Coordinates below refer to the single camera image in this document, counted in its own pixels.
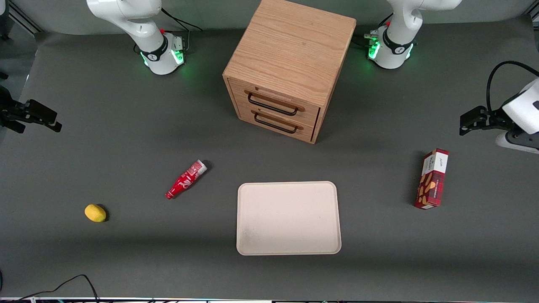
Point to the yellow lemon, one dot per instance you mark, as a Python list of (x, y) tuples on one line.
[(95, 213)]

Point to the wooden two-drawer cabinet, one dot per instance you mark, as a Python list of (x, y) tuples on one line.
[(290, 46)]

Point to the aluminium frame rail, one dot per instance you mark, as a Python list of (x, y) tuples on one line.
[(23, 17)]

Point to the red cookie box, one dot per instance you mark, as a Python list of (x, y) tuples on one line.
[(431, 185)]

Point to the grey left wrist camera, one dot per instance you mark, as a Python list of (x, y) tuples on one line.
[(518, 143)]

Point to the beige rectangular tray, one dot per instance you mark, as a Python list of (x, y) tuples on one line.
[(288, 219)]

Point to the red cola bottle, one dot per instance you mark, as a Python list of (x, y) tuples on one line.
[(185, 180)]

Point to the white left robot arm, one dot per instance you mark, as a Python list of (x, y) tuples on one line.
[(398, 38)]

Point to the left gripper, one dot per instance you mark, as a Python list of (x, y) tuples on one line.
[(493, 117)]

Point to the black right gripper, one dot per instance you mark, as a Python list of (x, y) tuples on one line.
[(9, 112)]

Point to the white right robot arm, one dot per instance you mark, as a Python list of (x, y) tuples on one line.
[(145, 29)]

